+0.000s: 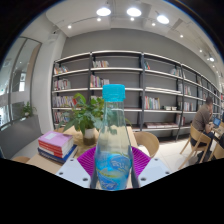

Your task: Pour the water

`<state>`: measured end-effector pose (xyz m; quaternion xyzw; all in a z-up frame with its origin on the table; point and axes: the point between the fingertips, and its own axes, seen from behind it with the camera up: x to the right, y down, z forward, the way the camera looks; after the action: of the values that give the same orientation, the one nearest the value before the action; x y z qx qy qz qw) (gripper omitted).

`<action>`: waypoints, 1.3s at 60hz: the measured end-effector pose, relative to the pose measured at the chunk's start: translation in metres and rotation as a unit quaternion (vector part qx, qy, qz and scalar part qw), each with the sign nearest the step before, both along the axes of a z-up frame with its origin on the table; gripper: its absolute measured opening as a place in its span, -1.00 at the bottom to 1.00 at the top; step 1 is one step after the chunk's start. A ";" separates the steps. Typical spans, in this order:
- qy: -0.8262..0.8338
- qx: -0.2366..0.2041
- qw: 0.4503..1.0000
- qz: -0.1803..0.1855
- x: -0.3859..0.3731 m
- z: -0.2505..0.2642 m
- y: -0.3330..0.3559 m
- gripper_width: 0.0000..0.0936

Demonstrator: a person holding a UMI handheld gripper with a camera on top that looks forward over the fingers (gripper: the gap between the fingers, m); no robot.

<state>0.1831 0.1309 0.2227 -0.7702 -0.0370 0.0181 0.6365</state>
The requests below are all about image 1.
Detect small green potted plant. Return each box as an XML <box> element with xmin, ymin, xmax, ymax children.
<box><xmin>20</xmin><ymin>101</ymin><xmax>38</xmax><ymax>118</ymax></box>

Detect thick dark blue book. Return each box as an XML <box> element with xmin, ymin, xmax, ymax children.
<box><xmin>37</xmin><ymin>144</ymin><xmax>78</xmax><ymax>165</ymax></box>

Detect red book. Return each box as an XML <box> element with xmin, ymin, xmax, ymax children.
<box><xmin>38</xmin><ymin>143</ymin><xmax>75</xmax><ymax>159</ymax></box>
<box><xmin>38</xmin><ymin>139</ymin><xmax>75</xmax><ymax>155</ymax></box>

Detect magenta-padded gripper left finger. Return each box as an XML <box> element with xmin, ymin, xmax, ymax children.
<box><xmin>55</xmin><ymin>146</ymin><xmax>99</xmax><ymax>190</ymax></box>

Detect green potted plant, white pot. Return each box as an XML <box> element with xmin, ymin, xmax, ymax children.
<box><xmin>61</xmin><ymin>92</ymin><xmax>133</xmax><ymax>147</ymax></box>

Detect open laptop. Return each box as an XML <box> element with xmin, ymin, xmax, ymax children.
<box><xmin>212</xmin><ymin>117</ymin><xmax>223</xmax><ymax>129</ymax></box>

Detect pink book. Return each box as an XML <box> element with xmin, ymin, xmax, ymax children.
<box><xmin>37</xmin><ymin>130</ymin><xmax>75</xmax><ymax>149</ymax></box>

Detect grey bookshelf unit with books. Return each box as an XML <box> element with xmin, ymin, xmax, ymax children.
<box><xmin>50</xmin><ymin>49</ymin><xmax>224</xmax><ymax>133</ymax></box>

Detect person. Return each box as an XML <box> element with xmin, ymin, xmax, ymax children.
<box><xmin>190</xmin><ymin>96</ymin><xmax>218</xmax><ymax>148</ymax></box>

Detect group of round ceiling lights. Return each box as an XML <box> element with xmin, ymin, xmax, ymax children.
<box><xmin>66</xmin><ymin>6</ymin><xmax>216</xmax><ymax>63</ymax></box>

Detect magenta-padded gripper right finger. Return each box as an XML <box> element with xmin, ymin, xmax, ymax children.
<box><xmin>130</xmin><ymin>146</ymin><xmax>172</xmax><ymax>188</ymax></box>

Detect clear bottle with turquoise cap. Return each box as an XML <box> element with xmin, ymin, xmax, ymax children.
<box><xmin>93</xmin><ymin>83</ymin><xmax>134</xmax><ymax>192</ymax></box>

